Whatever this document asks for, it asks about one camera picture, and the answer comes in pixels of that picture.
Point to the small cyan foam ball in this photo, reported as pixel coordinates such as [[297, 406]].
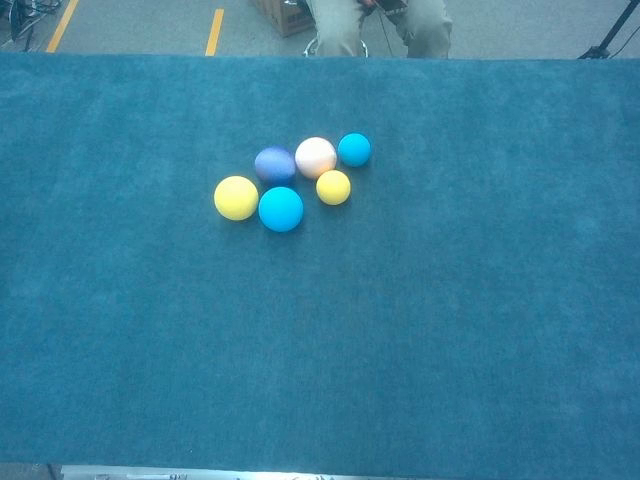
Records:
[[354, 149]]

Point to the purple foam ball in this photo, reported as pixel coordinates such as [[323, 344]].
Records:
[[274, 165]]

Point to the aluminium frame rail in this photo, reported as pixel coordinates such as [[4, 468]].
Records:
[[200, 472]]

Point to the large yellow foam ball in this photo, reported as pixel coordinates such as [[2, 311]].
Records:
[[236, 198]]

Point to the large cyan foam ball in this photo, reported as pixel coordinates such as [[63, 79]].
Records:
[[281, 209]]

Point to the seated person in khaki trousers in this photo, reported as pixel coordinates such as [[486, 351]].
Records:
[[335, 25]]

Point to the black tripod stand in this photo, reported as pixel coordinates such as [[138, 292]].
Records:
[[597, 51]]

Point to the chrome stool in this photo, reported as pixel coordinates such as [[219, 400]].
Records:
[[309, 48]]

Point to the peach foam ball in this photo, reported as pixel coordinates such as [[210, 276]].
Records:
[[315, 157]]

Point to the teal carpet table cover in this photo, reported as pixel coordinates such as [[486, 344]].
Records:
[[150, 325]]

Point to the small yellow foam ball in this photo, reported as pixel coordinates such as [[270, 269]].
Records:
[[333, 187]]

